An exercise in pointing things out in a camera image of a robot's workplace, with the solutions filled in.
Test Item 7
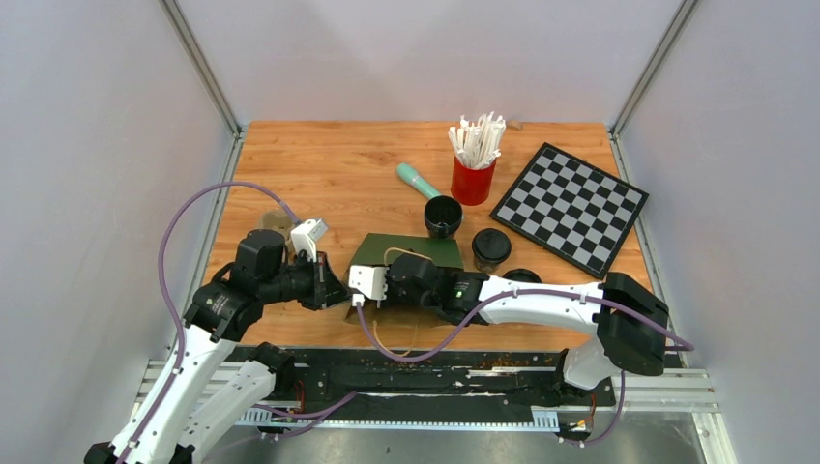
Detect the red cup holder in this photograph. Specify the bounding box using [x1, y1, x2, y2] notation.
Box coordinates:
[451, 157, 496, 206]

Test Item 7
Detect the grey cardboard cup carrier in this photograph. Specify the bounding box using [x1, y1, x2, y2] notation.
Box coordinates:
[257, 210, 296, 239]

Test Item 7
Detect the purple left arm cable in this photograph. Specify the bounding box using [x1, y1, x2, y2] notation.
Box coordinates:
[115, 181, 304, 464]

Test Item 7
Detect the teal handheld massager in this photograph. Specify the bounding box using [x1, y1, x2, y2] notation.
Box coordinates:
[395, 162, 442, 199]

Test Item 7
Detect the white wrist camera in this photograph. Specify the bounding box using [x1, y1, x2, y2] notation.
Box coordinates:
[290, 218, 328, 262]
[348, 265, 388, 308]

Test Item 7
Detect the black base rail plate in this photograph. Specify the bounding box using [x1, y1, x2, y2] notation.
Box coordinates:
[265, 348, 618, 423]

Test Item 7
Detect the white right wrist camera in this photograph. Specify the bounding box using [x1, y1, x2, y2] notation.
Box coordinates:
[348, 265, 388, 308]

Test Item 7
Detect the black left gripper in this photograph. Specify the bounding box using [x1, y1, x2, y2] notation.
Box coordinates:
[261, 249, 352, 310]

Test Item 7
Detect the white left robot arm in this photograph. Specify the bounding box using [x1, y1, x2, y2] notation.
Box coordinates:
[83, 229, 350, 463]

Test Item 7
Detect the green paper bag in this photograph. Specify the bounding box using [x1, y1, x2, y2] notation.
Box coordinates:
[346, 233, 464, 360]

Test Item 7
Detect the stack of black cups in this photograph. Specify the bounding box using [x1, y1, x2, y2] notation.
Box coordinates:
[424, 195, 463, 239]

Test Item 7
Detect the black white chessboard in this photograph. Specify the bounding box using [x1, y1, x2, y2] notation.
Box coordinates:
[490, 143, 649, 278]

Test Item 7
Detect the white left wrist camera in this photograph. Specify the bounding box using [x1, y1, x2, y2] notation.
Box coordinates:
[290, 218, 328, 262]

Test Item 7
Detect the white wrapped straws bundle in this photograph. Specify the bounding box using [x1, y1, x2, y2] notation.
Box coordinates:
[448, 112, 507, 170]

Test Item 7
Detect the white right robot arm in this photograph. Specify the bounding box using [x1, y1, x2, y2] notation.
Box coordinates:
[384, 253, 668, 404]

